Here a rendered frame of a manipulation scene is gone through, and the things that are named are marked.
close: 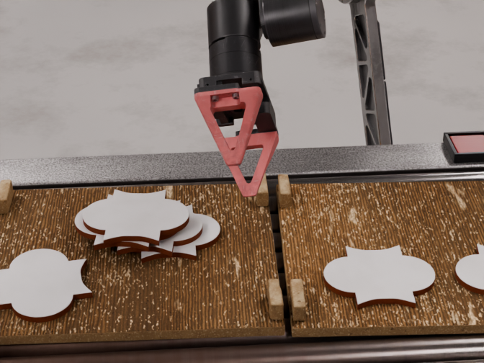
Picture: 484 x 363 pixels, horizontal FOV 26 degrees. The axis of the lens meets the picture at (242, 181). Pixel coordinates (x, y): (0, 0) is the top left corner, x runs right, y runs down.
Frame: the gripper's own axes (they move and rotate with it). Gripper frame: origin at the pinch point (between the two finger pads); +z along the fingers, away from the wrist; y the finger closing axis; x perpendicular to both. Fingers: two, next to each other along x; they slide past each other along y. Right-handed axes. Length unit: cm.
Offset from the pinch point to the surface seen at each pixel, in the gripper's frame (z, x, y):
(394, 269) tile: 1.2, -14.2, 39.8
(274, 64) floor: -148, 26, 271
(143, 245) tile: -4.1, 19.6, 34.4
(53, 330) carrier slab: 8.6, 29.5, 25.9
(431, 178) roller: -19, -22, 61
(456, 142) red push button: -27, -27, 67
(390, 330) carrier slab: 10.7, -12.9, 34.3
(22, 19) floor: -190, 135, 280
